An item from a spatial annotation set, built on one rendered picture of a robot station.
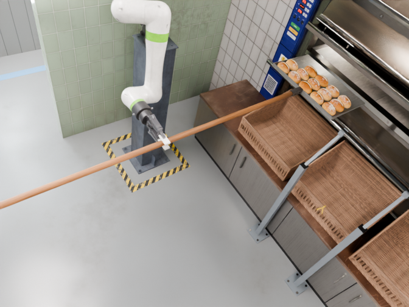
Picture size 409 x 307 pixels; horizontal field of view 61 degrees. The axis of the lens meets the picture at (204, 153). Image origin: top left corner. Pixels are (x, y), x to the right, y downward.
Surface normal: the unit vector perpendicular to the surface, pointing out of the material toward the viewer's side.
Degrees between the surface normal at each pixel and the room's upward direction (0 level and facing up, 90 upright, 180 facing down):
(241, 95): 0
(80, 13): 90
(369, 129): 70
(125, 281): 0
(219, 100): 0
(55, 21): 90
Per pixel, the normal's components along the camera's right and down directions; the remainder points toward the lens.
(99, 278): 0.18, -0.62
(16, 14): 0.56, 0.71
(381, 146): -0.71, 0.11
